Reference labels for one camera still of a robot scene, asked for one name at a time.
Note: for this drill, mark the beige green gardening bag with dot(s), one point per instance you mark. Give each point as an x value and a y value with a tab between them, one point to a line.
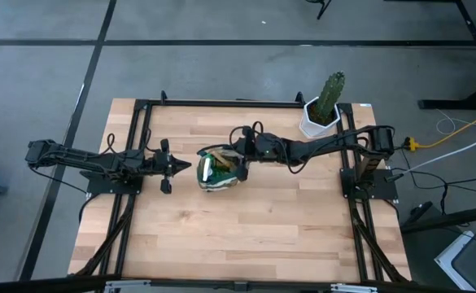
217	185

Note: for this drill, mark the black table frame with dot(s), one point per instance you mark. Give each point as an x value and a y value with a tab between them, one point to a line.
144	122

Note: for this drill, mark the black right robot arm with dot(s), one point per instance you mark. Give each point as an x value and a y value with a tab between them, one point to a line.
327	144

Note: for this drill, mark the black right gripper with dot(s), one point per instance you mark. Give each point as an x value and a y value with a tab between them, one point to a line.
264	148

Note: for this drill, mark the grey white box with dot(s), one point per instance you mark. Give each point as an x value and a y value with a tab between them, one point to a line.
465	256

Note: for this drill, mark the white plant pot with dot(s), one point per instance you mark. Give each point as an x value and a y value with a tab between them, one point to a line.
315	128

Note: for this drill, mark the yellow power plug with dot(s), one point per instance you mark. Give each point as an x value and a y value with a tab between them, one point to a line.
411	144

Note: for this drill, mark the green cactus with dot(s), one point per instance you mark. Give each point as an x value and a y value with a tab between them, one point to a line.
330	91

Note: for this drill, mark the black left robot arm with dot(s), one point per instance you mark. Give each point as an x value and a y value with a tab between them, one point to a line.
83	158

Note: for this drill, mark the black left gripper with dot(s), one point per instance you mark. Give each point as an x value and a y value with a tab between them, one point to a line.
158	164

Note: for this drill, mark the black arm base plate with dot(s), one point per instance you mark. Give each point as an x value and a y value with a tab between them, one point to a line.
378	185
113	185

